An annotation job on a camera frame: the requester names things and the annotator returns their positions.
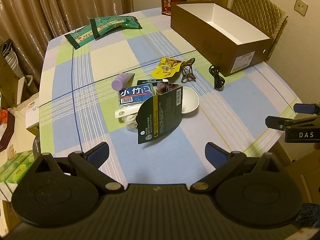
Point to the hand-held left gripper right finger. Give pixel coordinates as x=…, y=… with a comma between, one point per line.
x=215, y=155

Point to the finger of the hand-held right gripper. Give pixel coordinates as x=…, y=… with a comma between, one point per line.
x=303, y=108
x=273, y=122

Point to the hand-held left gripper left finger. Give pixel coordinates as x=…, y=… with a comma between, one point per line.
x=98, y=153

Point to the blue floss pick box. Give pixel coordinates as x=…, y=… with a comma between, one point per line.
x=135, y=93

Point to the black lip balm box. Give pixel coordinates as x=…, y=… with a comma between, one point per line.
x=150, y=81

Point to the yellow snack packet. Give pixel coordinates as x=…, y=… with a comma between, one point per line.
x=166, y=68

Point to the brown cardboard box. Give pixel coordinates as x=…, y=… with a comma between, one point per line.
x=200, y=37

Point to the wooden cabinet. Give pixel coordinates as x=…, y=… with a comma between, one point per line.
x=305, y=175

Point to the checked tablecloth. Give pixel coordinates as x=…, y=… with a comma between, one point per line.
x=75, y=120

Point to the white spoon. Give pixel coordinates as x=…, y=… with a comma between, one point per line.
x=190, y=100

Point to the black card package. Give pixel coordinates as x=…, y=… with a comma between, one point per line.
x=157, y=117

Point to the purple tube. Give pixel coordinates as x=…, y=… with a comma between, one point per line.
x=122, y=81

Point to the white paper carton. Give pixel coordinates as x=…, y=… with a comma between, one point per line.
x=32, y=115

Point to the dark purple scrunchie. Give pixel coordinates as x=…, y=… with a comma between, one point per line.
x=166, y=87

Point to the green tissue pack bundle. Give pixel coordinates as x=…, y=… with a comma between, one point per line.
x=15, y=167

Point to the bronze hair claw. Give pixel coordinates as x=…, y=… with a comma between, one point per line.
x=188, y=72

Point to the dark red box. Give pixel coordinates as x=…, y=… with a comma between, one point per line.
x=6, y=135

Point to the orange object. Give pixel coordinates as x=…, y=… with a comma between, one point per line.
x=3, y=115

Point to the quilted chair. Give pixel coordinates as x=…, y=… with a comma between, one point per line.
x=255, y=7

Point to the large cardboard carton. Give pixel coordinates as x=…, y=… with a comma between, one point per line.
x=7, y=87

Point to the green snack packet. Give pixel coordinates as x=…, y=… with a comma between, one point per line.
x=112, y=23
x=80, y=38

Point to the stack of white bowls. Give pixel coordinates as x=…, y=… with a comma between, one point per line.
x=11, y=60

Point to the beige curtain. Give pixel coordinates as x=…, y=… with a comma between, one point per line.
x=37, y=10

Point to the wall socket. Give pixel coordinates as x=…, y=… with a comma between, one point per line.
x=300, y=6

